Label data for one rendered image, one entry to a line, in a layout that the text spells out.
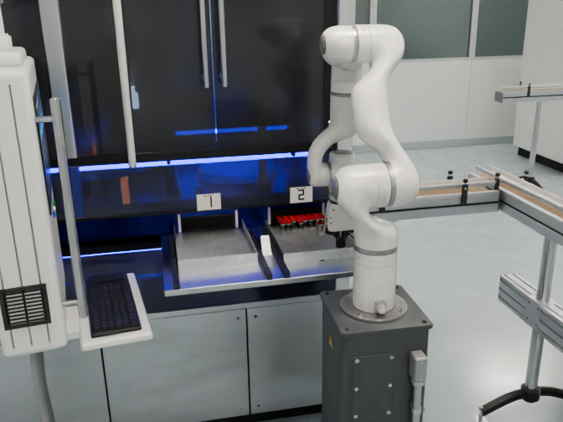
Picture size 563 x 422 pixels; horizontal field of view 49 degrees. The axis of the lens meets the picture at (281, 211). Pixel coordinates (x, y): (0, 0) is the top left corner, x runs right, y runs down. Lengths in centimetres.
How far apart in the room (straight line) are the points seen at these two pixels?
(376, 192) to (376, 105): 23
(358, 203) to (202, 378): 119
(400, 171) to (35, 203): 93
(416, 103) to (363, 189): 587
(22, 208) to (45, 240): 10
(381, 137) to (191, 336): 117
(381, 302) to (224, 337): 88
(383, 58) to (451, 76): 588
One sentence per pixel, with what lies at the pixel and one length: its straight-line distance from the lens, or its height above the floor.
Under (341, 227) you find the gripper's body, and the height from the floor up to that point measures 99.
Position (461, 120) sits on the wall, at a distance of 772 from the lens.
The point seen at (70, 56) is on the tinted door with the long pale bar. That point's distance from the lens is 212.
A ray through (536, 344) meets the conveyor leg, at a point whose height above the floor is 36.
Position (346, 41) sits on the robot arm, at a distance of 168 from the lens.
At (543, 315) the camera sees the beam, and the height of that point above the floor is 52.
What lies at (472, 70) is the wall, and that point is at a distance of 768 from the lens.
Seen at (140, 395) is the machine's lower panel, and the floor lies 25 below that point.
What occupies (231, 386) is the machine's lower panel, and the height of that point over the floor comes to 24.
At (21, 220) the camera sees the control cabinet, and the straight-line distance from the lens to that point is 167.
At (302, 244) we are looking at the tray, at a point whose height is 88.
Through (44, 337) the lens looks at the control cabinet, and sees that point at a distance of 180.
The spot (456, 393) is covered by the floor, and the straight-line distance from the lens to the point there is 300.
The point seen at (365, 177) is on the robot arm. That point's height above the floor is 126.
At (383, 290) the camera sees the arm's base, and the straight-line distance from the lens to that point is 171.
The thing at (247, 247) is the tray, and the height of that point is 88.
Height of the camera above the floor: 169
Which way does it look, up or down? 19 degrees down
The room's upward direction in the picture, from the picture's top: 1 degrees counter-clockwise
